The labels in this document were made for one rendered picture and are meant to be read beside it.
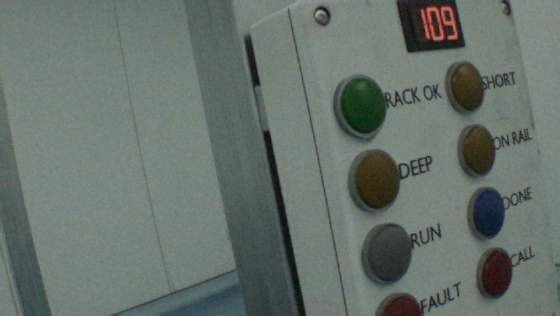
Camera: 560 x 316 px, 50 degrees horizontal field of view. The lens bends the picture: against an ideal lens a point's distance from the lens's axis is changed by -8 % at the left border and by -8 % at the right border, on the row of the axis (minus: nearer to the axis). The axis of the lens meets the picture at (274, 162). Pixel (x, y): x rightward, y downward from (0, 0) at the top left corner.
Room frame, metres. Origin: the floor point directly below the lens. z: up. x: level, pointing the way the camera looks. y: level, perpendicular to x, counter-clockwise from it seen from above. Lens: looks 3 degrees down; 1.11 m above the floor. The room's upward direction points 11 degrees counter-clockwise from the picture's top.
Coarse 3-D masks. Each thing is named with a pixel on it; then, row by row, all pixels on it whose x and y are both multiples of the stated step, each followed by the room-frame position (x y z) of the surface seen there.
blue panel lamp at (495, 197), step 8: (488, 192) 0.34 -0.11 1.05; (496, 192) 0.35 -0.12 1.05; (480, 200) 0.34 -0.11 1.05; (488, 200) 0.34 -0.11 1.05; (496, 200) 0.34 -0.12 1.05; (480, 208) 0.34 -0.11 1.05; (488, 208) 0.34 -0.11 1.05; (496, 208) 0.34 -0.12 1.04; (480, 216) 0.34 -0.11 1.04; (488, 216) 0.34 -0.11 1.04; (496, 216) 0.34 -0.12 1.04; (504, 216) 0.35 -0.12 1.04; (480, 224) 0.34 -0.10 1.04; (488, 224) 0.34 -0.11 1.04; (496, 224) 0.34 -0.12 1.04; (488, 232) 0.34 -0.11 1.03; (496, 232) 0.34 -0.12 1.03
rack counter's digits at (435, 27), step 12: (420, 12) 0.33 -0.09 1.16; (432, 12) 0.34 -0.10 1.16; (444, 12) 0.34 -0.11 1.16; (420, 24) 0.33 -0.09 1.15; (432, 24) 0.34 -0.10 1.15; (444, 24) 0.34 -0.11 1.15; (456, 24) 0.35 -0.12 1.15; (420, 36) 0.33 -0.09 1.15; (432, 36) 0.33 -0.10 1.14; (444, 36) 0.34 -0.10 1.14; (456, 36) 0.34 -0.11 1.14
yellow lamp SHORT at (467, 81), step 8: (464, 64) 0.34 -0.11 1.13; (456, 72) 0.34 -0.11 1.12; (464, 72) 0.34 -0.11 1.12; (472, 72) 0.34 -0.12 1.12; (456, 80) 0.34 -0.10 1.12; (464, 80) 0.34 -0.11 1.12; (472, 80) 0.34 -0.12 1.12; (480, 80) 0.34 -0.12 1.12; (456, 88) 0.33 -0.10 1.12; (464, 88) 0.34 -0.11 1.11; (472, 88) 0.34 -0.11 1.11; (480, 88) 0.34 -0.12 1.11; (456, 96) 0.34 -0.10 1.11; (464, 96) 0.34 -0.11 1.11; (472, 96) 0.34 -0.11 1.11; (480, 96) 0.34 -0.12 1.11; (464, 104) 0.34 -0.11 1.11; (472, 104) 0.34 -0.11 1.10; (480, 104) 0.35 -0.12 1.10
